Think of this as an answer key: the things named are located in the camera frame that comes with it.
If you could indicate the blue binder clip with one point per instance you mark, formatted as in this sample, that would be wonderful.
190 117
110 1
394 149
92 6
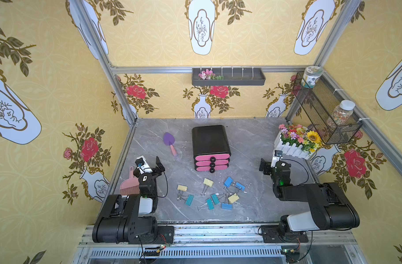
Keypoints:
228 182
226 205
239 186

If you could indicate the teal binder clip right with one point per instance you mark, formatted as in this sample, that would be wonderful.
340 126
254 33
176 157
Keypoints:
218 198

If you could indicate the jar with patterned lid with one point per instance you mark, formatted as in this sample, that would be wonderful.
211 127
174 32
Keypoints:
311 75

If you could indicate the black wire basket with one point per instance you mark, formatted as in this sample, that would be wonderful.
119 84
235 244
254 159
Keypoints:
319 104

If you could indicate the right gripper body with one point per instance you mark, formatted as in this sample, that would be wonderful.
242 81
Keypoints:
268 168

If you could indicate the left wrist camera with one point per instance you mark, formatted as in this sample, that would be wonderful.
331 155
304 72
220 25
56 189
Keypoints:
142 165

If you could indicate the black drawer cabinet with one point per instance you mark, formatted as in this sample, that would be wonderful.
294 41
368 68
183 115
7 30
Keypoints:
210 139

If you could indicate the flower planter white fence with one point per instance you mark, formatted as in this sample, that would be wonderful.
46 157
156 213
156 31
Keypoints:
297 141

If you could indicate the blue binder clip right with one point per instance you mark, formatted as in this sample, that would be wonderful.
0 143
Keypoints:
239 186

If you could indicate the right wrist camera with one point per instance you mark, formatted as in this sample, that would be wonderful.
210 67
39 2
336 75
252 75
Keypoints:
276 157

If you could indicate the pink hand broom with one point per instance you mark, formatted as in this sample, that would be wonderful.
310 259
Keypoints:
130 186

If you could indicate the blue binder clip upper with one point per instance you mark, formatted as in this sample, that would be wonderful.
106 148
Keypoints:
228 182

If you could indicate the pink drawer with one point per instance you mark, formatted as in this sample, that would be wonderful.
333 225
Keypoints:
212 156
208 163
211 169

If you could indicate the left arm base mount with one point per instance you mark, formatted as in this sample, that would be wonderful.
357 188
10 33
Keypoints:
161 235

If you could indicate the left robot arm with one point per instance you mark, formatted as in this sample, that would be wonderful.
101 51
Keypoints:
126 217

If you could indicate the purple pink toy shovel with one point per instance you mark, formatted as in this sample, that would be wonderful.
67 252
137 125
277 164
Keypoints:
169 140

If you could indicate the teal binder clip left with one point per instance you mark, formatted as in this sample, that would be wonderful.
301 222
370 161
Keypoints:
188 199

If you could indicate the grey wall shelf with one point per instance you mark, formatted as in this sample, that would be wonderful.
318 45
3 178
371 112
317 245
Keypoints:
233 76

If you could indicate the teal binder clip middle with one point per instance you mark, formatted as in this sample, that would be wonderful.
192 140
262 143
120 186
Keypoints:
209 204

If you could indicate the teal binder clip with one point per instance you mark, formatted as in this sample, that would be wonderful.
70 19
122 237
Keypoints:
188 199
218 198
209 204

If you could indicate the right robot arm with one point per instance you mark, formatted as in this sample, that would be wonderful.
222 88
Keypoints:
329 208

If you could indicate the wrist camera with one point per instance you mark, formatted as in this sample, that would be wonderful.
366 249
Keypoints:
276 157
142 165

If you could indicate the small pink flowers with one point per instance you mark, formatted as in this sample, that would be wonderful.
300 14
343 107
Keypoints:
209 75

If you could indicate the blue binder clip lower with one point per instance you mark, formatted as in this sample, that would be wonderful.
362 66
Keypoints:
226 205

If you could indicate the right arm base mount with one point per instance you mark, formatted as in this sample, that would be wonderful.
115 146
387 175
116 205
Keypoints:
275 234

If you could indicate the clear jar white lid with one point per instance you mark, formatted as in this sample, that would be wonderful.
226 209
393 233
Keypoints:
341 113

